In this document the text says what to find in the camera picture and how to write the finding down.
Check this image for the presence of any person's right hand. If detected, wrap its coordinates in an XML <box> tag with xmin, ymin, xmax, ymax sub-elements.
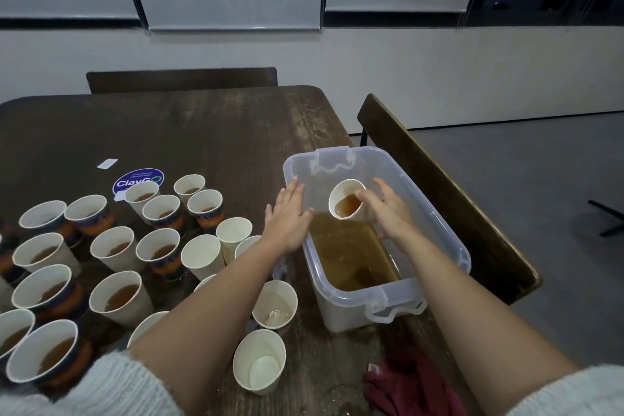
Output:
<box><xmin>356</xmin><ymin>177</ymin><xmax>423</xmax><ymax>244</ymax></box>

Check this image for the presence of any white paper cup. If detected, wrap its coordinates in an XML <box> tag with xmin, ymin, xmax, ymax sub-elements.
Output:
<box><xmin>215</xmin><ymin>216</ymin><xmax>254</xmax><ymax>266</ymax></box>
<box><xmin>328</xmin><ymin>177</ymin><xmax>370</xmax><ymax>225</ymax></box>

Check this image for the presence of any dark wooden chair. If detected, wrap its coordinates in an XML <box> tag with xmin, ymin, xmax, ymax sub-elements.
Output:
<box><xmin>357</xmin><ymin>93</ymin><xmax>543</xmax><ymax>307</ymax></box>
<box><xmin>86</xmin><ymin>66</ymin><xmax>279</xmax><ymax>94</ymax></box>

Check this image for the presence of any person's left forearm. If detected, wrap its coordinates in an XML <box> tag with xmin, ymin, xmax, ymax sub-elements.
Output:
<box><xmin>0</xmin><ymin>240</ymin><xmax>294</xmax><ymax>416</ymax></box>

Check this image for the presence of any group of paper cups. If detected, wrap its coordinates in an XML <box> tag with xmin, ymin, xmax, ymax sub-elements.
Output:
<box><xmin>0</xmin><ymin>173</ymin><xmax>265</xmax><ymax>416</ymax></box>

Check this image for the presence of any person's right forearm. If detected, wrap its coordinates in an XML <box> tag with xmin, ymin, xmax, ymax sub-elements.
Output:
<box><xmin>395</xmin><ymin>226</ymin><xmax>624</xmax><ymax>416</ymax></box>

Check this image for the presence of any dark red cloth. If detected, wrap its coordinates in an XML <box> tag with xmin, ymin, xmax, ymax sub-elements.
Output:
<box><xmin>363</xmin><ymin>344</ymin><xmax>467</xmax><ymax>416</ymax></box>

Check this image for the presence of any dark wooden table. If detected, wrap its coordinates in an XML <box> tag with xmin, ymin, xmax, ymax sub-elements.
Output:
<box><xmin>0</xmin><ymin>85</ymin><xmax>489</xmax><ymax>416</ymax></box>

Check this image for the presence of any person's left hand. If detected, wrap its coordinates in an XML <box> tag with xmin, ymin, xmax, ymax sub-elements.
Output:
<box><xmin>258</xmin><ymin>175</ymin><xmax>315</xmax><ymax>258</ymax></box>

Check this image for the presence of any round white side table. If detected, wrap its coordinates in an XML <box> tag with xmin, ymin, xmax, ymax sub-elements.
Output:
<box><xmin>588</xmin><ymin>198</ymin><xmax>624</xmax><ymax>237</ymax></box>

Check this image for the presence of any clear plastic storage bin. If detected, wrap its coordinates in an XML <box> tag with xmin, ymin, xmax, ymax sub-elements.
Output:
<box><xmin>283</xmin><ymin>146</ymin><xmax>472</xmax><ymax>334</ymax></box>

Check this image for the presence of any round blue sticker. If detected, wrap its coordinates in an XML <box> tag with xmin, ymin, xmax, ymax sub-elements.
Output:
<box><xmin>112</xmin><ymin>167</ymin><xmax>166</xmax><ymax>200</ymax></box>

